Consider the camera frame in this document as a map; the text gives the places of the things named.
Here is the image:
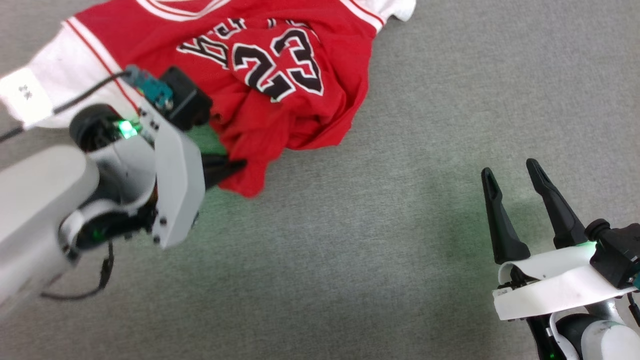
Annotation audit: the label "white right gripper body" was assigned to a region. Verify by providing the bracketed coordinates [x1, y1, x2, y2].
[492, 243, 626, 321]

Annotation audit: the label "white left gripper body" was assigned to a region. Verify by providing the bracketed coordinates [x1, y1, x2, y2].
[62, 102, 206, 249]

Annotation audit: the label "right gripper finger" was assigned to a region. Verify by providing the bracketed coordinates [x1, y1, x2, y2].
[481, 167, 531, 265]
[526, 158, 587, 249]

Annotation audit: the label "thin black cable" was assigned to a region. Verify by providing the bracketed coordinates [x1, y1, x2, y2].
[626, 292, 640, 328]
[40, 240, 115, 301]
[0, 72, 133, 143]

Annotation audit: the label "red white basketball jersey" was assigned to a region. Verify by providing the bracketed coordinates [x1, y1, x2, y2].
[0, 0, 417, 198]

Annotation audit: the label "teal cable connector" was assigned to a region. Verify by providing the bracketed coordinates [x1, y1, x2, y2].
[125, 65, 174, 111]

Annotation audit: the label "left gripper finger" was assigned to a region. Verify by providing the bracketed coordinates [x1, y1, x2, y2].
[204, 160, 248, 190]
[202, 154, 236, 171]

